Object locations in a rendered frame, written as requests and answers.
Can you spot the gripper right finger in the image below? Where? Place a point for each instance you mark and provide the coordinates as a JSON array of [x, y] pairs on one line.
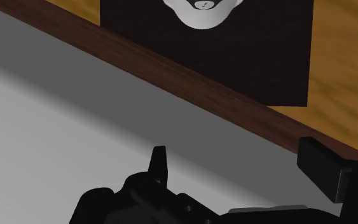
[[330, 173]]

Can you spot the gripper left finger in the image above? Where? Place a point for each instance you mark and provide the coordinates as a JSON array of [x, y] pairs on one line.
[[154, 195]]

